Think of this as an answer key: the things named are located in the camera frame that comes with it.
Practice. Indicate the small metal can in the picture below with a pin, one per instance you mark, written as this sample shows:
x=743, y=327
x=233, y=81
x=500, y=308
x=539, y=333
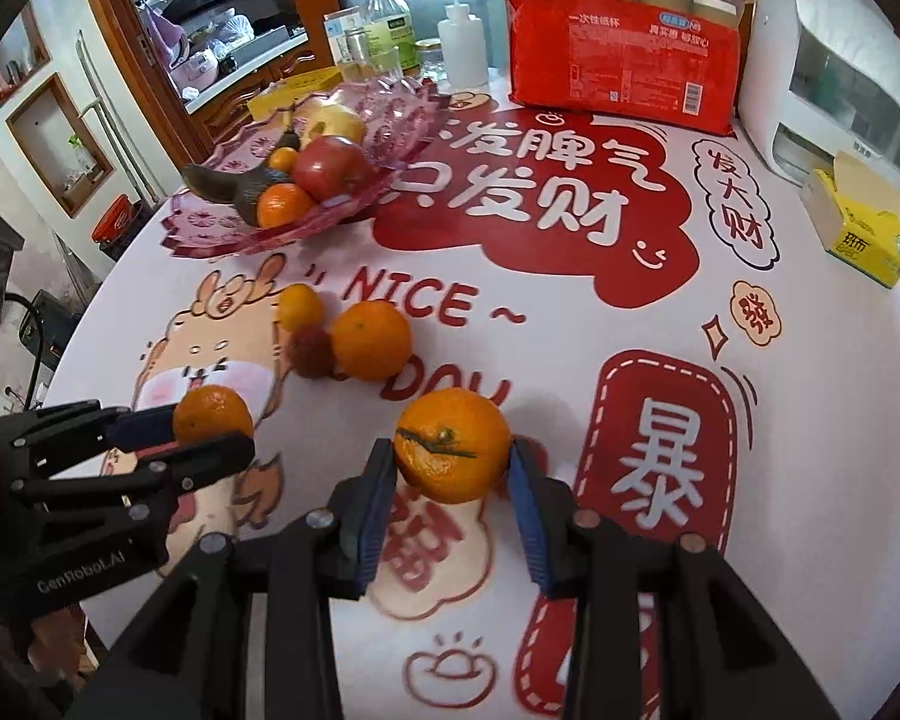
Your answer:
x=356, y=52

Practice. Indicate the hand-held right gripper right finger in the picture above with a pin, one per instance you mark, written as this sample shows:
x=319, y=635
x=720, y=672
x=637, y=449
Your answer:
x=532, y=532

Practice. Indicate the red apple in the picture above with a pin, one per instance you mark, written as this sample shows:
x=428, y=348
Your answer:
x=331, y=169

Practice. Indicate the small glass jar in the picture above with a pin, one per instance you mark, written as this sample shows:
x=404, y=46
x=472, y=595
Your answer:
x=430, y=60

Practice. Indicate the red lychee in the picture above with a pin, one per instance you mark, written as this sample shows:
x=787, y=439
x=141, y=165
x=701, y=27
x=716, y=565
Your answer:
x=312, y=354

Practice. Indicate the printed table cover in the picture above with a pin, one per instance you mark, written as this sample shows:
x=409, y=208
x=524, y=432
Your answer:
x=795, y=390

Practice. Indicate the pink glass bowl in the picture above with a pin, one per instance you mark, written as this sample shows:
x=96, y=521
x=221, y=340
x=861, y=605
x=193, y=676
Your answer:
x=412, y=135

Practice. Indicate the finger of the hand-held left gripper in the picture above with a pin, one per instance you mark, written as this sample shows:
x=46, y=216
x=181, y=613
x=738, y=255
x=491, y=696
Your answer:
x=195, y=461
x=142, y=427

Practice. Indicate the red bucket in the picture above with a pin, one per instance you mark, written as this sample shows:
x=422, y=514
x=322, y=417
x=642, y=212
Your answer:
x=112, y=219

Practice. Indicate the small white carton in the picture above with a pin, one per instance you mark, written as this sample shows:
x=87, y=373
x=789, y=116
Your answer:
x=339, y=26

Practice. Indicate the yellow-green pear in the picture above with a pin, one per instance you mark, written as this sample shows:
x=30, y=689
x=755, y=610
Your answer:
x=337, y=122

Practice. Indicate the white towel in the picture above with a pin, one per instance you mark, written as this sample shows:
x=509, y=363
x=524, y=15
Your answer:
x=855, y=30

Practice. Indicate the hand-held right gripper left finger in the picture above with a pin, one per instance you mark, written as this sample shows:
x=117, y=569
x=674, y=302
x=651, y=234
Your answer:
x=371, y=532

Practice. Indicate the small orange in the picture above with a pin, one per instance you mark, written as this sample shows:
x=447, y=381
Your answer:
x=282, y=160
x=301, y=307

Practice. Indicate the flat yellow box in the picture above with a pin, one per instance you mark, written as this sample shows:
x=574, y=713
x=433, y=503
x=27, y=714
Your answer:
x=285, y=92

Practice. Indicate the orange with leaf stem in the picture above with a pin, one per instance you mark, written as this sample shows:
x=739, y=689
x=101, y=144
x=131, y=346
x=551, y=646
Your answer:
x=454, y=450

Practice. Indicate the large orange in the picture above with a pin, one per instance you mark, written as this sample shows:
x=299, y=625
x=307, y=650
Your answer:
x=285, y=208

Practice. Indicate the yellow tissue box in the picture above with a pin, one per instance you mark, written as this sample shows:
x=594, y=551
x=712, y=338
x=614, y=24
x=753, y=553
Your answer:
x=862, y=232

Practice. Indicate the white countertop appliance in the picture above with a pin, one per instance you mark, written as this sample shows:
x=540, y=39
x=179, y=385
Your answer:
x=787, y=90

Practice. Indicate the dark green long avocado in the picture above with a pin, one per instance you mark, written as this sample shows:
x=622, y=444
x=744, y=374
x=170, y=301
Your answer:
x=217, y=187

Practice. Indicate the clear bottle with green label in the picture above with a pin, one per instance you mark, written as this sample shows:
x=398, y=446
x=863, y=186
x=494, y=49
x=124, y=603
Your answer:
x=387, y=26

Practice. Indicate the white squeeze bottle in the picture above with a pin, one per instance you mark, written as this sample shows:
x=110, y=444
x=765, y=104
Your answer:
x=463, y=49

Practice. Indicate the wooden kitchen base cabinet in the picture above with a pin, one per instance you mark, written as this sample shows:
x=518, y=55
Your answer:
x=232, y=101

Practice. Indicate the red pack of paper cups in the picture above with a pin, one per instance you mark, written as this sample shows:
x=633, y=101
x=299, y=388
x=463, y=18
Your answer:
x=615, y=67

